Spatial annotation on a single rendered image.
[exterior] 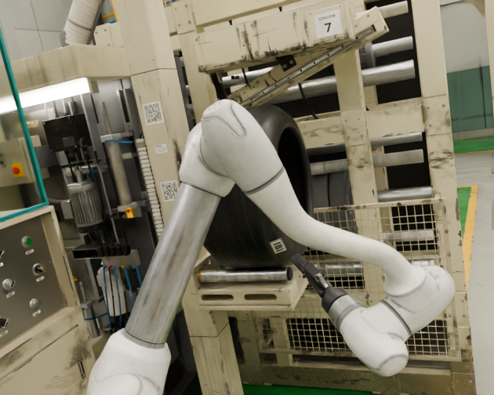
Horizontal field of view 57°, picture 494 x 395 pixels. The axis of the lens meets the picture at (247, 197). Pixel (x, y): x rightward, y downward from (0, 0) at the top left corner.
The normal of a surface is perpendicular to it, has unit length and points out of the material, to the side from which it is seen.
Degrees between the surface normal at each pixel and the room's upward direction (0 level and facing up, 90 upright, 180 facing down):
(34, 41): 90
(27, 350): 90
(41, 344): 90
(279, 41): 90
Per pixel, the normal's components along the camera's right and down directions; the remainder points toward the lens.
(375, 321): -0.34, -0.72
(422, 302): 0.13, 0.06
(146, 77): -0.36, 0.25
